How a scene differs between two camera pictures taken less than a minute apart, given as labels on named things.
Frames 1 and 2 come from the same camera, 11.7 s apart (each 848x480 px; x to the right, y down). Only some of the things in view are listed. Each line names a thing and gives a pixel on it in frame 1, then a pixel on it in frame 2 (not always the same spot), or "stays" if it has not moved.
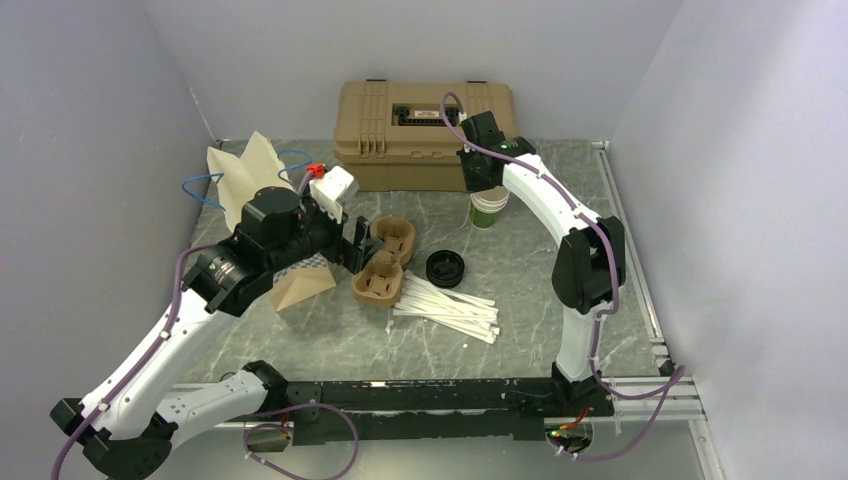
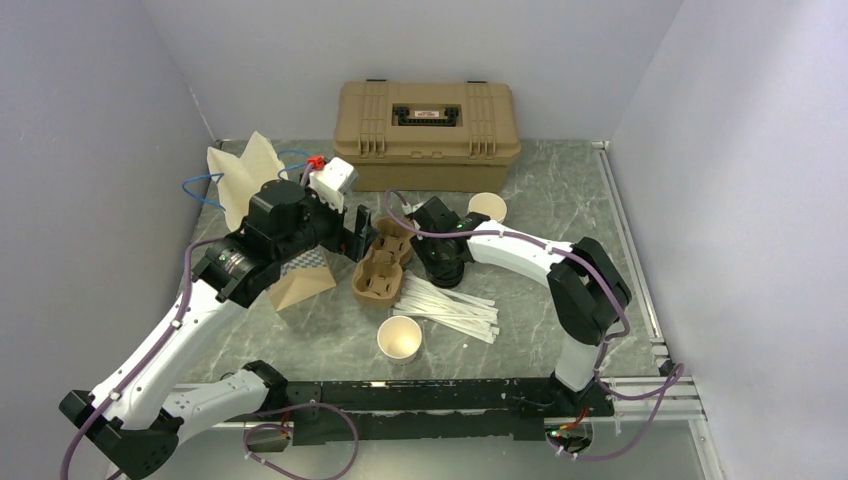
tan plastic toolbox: x=404 y=136 stays
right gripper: x=471 y=184 → x=419 y=244
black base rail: x=432 y=410 stays
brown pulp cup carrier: x=380 y=282 stays
